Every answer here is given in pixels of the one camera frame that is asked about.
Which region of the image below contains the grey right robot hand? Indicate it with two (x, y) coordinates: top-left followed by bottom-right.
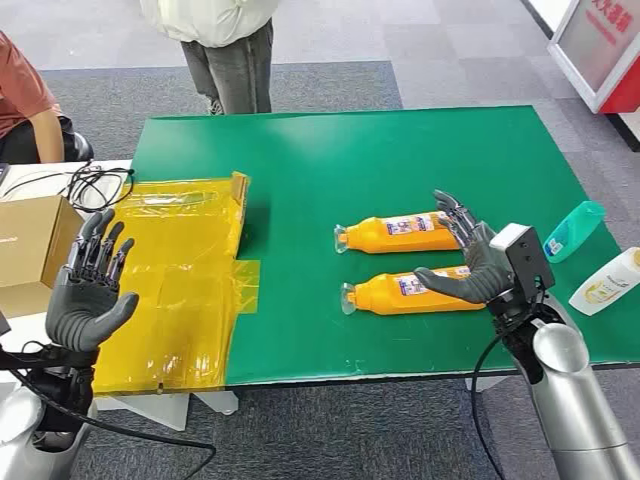
(413, 189), (516, 307)

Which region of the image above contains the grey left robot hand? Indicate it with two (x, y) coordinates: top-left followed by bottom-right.
(45, 208), (140, 354)

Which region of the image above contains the orange bottle with label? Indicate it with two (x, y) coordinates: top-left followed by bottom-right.
(340, 264), (486, 317)
(334, 210), (461, 256)

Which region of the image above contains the teal plastic bottle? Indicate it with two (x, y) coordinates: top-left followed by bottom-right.
(542, 200), (607, 265)

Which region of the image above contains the white shampoo bottle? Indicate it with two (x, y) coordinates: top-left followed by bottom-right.
(568, 246), (640, 317)

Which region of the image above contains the brown cardboard box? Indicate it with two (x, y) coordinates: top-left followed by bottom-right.
(0, 194), (86, 319)

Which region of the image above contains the small white table foot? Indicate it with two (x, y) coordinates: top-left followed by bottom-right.
(465, 376), (509, 393)

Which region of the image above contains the yellow plastic sheet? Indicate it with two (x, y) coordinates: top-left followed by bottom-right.
(92, 170), (261, 397)

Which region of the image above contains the wide white table foot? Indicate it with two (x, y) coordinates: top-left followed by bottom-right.
(94, 390), (240, 432)

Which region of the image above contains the person seated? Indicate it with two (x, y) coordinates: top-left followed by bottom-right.
(0, 29), (95, 165)

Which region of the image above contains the white and red cabinet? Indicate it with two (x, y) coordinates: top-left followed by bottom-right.
(547, 0), (640, 115)

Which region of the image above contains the person standing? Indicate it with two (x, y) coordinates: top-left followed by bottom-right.
(139, 0), (281, 117)

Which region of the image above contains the black cable bundle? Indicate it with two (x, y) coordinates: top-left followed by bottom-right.
(2, 162), (136, 215)

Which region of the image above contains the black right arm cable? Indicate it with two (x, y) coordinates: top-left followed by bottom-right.
(470, 334), (506, 480)

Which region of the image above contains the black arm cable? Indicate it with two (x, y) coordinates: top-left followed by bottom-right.
(470, 334), (506, 480)
(0, 367), (217, 480)

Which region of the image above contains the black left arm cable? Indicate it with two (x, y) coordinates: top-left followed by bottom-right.
(0, 367), (217, 480)

